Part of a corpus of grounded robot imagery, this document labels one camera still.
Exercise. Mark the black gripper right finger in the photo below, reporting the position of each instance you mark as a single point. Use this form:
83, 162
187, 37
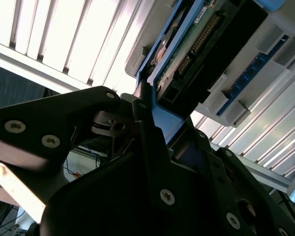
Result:
218, 177

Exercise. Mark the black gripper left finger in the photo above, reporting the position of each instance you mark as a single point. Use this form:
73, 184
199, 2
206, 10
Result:
51, 115

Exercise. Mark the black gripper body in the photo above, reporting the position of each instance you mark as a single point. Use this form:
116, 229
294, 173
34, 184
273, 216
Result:
100, 209

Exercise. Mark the hard disk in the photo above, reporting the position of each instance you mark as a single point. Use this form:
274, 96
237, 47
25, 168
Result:
184, 41

